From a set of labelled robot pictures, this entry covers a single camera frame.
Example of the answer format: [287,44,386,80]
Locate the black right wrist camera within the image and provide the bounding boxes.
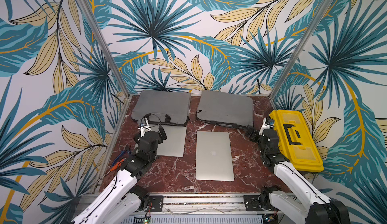
[259,118,274,135]

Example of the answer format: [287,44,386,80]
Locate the orange blue hand tool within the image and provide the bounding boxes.
[109,158,126,173]

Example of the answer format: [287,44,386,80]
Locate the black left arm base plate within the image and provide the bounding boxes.
[142,195,164,213]

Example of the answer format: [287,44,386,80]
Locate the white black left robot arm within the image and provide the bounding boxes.
[71,125,167,224]

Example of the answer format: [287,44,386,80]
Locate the aluminium front rail frame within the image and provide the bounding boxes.
[71,192,333,224]

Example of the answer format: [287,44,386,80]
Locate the blue handled pliers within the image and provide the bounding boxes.
[115,146,131,162]

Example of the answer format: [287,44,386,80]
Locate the aluminium corner post right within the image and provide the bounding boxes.
[269,0,333,100]

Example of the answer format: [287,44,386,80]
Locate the aluminium corner post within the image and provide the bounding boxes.
[269,0,333,100]
[66,0,131,97]

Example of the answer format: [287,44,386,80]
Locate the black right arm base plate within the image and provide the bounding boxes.
[243,194,273,211]

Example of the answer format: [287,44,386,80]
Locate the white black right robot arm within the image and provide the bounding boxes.
[244,126,350,224]

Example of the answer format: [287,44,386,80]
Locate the yellow black toolbox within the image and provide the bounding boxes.
[269,110,324,173]

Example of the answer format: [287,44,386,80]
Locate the aluminium corner post left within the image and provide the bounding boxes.
[66,0,131,97]

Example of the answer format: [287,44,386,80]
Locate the grey zippered laptop bag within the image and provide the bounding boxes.
[131,90,191,126]

